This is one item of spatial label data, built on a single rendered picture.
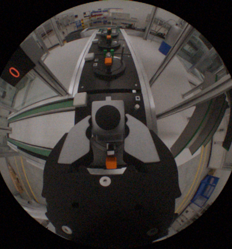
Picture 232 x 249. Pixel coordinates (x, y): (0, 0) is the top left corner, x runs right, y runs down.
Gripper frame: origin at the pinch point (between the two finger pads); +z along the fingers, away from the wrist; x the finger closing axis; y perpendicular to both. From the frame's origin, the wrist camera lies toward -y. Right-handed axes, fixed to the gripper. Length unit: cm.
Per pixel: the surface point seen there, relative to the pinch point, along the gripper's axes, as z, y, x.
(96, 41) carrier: 46, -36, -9
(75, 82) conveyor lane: 24.0, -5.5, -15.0
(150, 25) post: 68, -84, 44
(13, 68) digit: -3.0, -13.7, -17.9
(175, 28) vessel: 38, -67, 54
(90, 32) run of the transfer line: 88, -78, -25
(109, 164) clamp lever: -2.9, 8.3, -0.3
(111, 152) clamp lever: -1.0, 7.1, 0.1
